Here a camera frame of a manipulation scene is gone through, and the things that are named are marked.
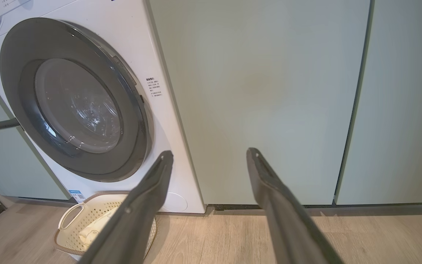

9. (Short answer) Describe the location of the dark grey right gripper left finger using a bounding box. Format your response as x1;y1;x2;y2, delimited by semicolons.
78;150;174;264

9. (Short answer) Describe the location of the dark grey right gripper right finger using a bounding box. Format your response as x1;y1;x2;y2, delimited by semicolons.
246;147;344;264

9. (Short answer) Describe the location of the cream garment with blue print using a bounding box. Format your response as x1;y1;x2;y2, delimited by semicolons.
78;212;113;247

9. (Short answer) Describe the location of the round grey washer door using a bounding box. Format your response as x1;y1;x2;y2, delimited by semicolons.
0;17;154;183

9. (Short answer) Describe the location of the cream perforated laundry basket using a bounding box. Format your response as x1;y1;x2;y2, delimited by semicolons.
53;191;157;261

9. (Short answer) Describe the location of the white front-load washing machine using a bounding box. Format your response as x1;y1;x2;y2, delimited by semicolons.
0;0;207;214

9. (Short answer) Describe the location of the pale green cabinet door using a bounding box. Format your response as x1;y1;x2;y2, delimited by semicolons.
148;0;371;206
335;0;422;205
0;68;70;201

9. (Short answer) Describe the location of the round white filter cover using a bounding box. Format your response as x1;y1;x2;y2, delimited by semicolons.
160;192;189;213

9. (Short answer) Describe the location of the blue energy label sticker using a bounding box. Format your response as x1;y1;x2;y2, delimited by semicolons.
68;190;86;203

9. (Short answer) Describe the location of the black text warning sticker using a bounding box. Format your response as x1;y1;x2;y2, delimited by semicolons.
145;77;163;98

